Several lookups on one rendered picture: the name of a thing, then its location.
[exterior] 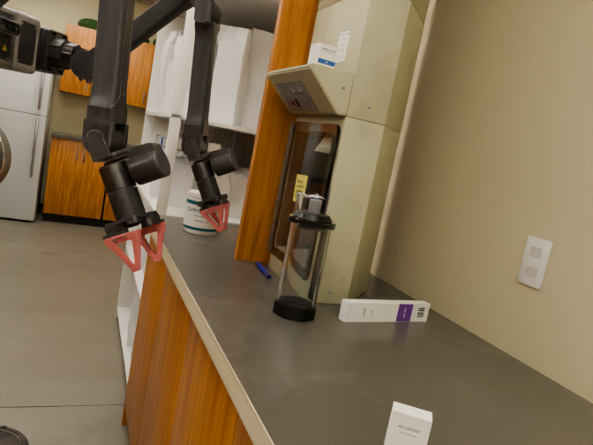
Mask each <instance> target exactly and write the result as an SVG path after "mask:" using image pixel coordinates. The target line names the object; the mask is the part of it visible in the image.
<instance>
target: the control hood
mask: <svg viewBox="0 0 593 445"><path fill-rule="evenodd" d="M267 77H268V78H269V79H270V81H271V83H272V84H273V86H274V88H275V90H276V92H277V93H278V95H279V96H280V97H281V100H282V101H283V103H284V105H285V106H286V108H287V110H288V111H289V112H290V113H291V114H295V115H312V116H339V117H345V116H346V114H347V109H348V105H349V97H350V92H351V88H352V83H353V78H354V75H353V74H351V73H348V72H342V71H339V70H335V69H332V68H329V67H325V66H323V65H319V64H314V63H311V64H303V65H299V66H294V67H289V68H285V69H280V70H276V71H271V72H268V73H267ZM296 81H302V82H303V84H304V87H305V88H306V90H307V92H308V93H309V95H310V97H311V98H312V100H313V102H314V104H315V105H316V107H317V109H318V111H316V110H291V109H290V107H289V105H288V104H287V103H286V101H285V99H284V98H283V96H282V94H281V92H280V90H279V89H278V87H277V86H276V84H282V83H289V82H296Z"/></svg>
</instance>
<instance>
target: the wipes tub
mask: <svg viewBox="0 0 593 445"><path fill-rule="evenodd" d="M199 201H202V199H201V196H200V193H199V190H188V195H187V201H186V206H185V211H184V222H183V230H184V231H187V232H189V233H192V234H197V235H202V236H214V235H216V233H217V230H216V229H215V228H214V227H213V225H212V224H211V223H210V222H209V221H208V220H207V219H206V218H205V217H204V216H203V215H202V214H201V213H200V212H199V210H200V209H201V208H200V207H198V205H197V202H199Z"/></svg>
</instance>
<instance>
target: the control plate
mask: <svg viewBox="0 0 593 445"><path fill-rule="evenodd" d="M276 86H277V87H278V89H279V90H280V92H281V94H282V96H283V98H284V99H285V101H286V103H287V104H288V105H289V107H290V109H291V110H316V111H318V109H317V107H316V105H315V104H314V102H313V100H312V98H311V97H310V95H309V93H308V92H307V90H306V88H305V87H304V84H303V82H302V81H296V82H289V83H282V84H276ZM291 88H293V89H294V92H293V91H292V89H291ZM297 88H299V89H300V91H299V90H298V89H297ZM295 99H297V100H298V102H299V104H300V105H301V107H298V105H297V103H296V101H295ZM291 101H293V102H294V103H295V105H293V104H292V103H291ZM300 101H301V102H304V101H305V102H306V103H300ZM307 101H309V103H307ZM289 102H290V104H289Z"/></svg>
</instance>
